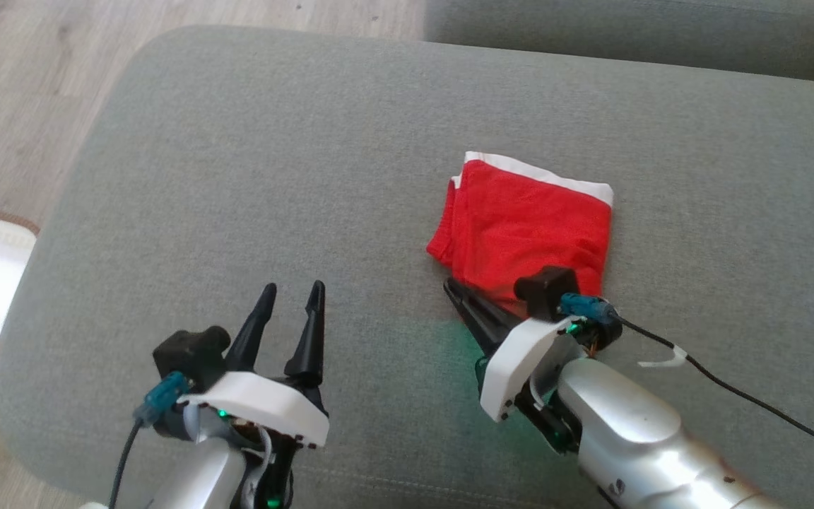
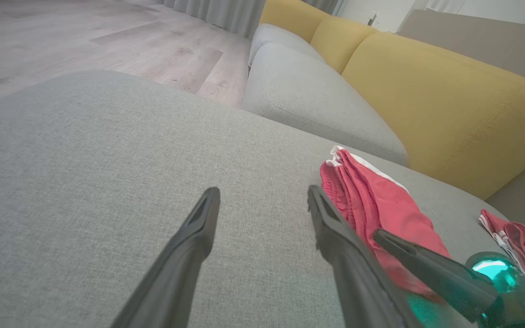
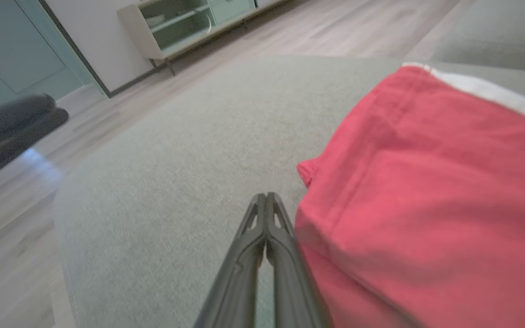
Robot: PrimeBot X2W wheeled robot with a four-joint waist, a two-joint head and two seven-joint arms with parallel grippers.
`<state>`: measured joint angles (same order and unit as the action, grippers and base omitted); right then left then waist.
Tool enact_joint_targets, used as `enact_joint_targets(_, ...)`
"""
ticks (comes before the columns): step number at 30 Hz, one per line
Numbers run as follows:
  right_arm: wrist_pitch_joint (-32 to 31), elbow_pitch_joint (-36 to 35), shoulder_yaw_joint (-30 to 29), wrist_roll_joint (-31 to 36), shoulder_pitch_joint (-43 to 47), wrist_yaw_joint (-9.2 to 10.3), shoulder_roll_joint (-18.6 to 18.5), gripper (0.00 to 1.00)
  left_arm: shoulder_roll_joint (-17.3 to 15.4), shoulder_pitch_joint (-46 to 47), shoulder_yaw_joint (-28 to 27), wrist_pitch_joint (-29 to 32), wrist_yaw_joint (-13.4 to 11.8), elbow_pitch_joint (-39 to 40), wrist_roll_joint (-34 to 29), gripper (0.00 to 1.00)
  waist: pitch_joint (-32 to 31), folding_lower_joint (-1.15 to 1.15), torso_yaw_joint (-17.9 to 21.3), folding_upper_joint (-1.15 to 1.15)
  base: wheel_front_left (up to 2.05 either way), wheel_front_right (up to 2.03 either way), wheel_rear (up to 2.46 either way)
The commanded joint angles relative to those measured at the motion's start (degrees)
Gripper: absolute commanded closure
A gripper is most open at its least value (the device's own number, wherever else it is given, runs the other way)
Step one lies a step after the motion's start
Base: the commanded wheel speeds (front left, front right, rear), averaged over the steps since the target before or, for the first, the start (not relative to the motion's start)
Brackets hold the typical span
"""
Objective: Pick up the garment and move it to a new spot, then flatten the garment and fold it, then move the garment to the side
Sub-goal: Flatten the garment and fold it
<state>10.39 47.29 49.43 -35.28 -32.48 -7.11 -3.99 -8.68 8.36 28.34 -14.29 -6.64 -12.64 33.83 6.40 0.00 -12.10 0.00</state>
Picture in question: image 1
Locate red shorts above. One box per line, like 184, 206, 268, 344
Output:
427, 151, 615, 320

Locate grey sofa back cushion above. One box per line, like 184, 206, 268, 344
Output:
425, 0, 814, 83

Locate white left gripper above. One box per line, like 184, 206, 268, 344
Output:
177, 280, 331, 450

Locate white cable tag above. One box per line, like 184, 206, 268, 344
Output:
637, 344, 688, 369

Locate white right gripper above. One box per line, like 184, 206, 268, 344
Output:
444, 277, 579, 423

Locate grey sofa seat cushion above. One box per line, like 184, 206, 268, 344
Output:
0, 25, 814, 509

